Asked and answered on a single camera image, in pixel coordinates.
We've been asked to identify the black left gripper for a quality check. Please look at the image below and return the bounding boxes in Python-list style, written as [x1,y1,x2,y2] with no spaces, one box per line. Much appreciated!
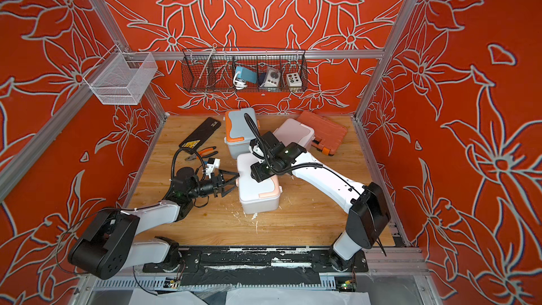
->
[185,172,239,202]

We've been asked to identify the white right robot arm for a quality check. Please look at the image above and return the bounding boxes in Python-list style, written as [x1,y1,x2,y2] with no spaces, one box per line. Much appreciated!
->
[244,113,390,271]

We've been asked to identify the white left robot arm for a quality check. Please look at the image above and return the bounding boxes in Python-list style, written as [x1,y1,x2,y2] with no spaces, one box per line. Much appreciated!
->
[68,147,239,280]

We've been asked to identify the orange black pliers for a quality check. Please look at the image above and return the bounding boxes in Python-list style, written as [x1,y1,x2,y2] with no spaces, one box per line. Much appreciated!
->
[185,146,218,161]

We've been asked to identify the black tool case yellow label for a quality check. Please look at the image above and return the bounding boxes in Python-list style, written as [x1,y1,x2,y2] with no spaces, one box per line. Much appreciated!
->
[179,117,222,150]

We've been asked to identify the orange plastic tool case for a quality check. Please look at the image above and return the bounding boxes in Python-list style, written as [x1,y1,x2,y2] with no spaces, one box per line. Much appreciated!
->
[296,111,347,156]

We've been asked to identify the white round-dial device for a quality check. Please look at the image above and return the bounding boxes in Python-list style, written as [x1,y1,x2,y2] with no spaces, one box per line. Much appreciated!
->
[259,68,281,89]

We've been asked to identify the beige button box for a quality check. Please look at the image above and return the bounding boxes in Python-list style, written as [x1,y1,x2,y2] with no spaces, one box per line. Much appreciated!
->
[285,73,303,92]

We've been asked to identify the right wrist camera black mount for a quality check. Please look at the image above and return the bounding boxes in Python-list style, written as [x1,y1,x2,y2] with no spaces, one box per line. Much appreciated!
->
[249,131,307,172]

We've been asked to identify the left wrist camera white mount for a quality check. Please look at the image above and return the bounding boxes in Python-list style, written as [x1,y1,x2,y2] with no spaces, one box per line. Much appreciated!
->
[205,158,220,179]

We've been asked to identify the grey first aid box orange handle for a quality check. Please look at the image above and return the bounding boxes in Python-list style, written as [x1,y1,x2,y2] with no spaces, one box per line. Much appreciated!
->
[224,107,259,160]

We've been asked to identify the blue device with white cable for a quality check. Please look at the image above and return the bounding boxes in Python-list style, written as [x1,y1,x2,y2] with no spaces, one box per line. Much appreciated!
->
[232,66,258,90]

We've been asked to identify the black wire wall basket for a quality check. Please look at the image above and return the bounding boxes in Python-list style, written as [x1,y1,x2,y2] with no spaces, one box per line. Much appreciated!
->
[181,47,309,93]

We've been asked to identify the white wire mesh basket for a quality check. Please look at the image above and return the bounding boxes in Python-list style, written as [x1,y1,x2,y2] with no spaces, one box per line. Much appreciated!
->
[84,53,158,105]

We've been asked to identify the aluminium left side rail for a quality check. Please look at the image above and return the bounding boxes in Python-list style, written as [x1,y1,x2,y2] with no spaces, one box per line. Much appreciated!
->
[0,46,124,202]

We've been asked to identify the aluminium frame post right rear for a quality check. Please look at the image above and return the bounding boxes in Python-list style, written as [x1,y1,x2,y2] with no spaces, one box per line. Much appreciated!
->
[354,0,418,121]

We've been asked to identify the aluminium frame post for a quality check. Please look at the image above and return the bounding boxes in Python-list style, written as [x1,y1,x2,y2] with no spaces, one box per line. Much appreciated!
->
[354,0,418,121]
[89,0,167,120]

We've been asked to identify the aluminium frame post left rear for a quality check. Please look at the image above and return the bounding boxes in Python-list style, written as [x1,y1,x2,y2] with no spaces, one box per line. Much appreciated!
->
[89,0,167,120]

